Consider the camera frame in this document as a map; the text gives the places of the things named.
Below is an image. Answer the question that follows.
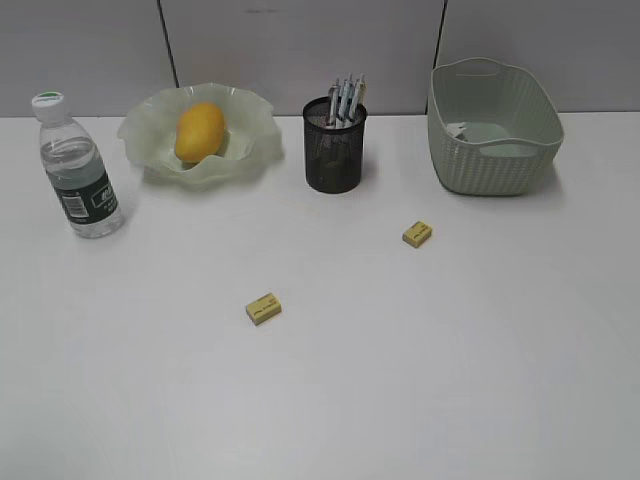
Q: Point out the beige grip ballpoint pen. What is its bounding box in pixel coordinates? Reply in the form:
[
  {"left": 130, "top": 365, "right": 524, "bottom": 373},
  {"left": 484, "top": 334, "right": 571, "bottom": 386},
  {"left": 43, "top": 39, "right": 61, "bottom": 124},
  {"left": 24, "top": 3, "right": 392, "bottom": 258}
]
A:
[{"left": 345, "top": 74, "right": 366, "bottom": 127}]

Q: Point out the grey grip ballpoint pen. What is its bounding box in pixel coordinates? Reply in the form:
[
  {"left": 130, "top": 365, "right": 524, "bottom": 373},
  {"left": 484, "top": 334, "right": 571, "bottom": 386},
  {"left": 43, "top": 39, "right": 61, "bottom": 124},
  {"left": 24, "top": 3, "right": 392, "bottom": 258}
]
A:
[{"left": 326, "top": 78, "right": 341, "bottom": 129}]

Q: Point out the yellow mango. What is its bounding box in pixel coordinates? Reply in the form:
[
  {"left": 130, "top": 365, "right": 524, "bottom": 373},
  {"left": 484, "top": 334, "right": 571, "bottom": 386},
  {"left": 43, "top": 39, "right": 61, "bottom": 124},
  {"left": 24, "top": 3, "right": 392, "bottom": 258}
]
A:
[{"left": 174, "top": 102, "right": 226, "bottom": 164}]

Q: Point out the waste paper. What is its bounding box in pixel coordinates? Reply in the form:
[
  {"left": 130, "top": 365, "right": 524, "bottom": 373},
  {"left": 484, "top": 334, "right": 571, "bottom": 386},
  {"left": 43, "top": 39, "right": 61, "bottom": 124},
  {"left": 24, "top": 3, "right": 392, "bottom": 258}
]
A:
[{"left": 446, "top": 122, "right": 467, "bottom": 142}]

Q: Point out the clear water bottle green label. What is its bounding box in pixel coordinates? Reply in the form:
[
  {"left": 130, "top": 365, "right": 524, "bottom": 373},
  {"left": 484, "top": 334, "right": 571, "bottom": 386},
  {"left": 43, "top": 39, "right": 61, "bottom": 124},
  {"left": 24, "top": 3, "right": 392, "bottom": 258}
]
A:
[{"left": 31, "top": 91, "right": 125, "bottom": 239}]

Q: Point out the black mesh pen holder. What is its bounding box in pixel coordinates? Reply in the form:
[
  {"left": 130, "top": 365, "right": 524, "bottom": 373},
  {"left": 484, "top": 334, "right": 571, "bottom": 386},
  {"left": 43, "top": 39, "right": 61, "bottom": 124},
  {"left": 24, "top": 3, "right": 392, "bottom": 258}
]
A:
[{"left": 302, "top": 97, "right": 368, "bottom": 194}]

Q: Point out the pale green wavy glass plate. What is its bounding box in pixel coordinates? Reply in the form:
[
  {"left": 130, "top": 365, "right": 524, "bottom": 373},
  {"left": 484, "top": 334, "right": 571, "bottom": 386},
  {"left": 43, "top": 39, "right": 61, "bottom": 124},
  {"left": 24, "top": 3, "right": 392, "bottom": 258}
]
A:
[{"left": 118, "top": 83, "right": 284, "bottom": 187}]

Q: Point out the pale green woven basket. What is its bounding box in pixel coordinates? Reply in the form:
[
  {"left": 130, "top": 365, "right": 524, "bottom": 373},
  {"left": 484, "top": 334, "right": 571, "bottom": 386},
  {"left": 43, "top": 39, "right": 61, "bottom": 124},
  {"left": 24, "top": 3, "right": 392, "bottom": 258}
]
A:
[{"left": 428, "top": 57, "right": 564, "bottom": 196}]

